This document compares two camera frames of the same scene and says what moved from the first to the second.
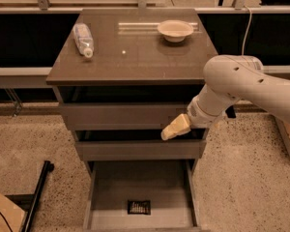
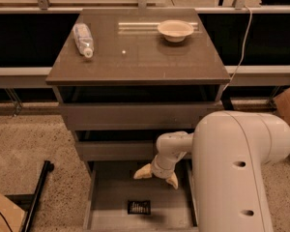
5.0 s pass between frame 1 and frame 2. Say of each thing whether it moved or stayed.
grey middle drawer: stayed
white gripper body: moved
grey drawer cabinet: stayed
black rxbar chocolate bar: stayed
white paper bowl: stayed
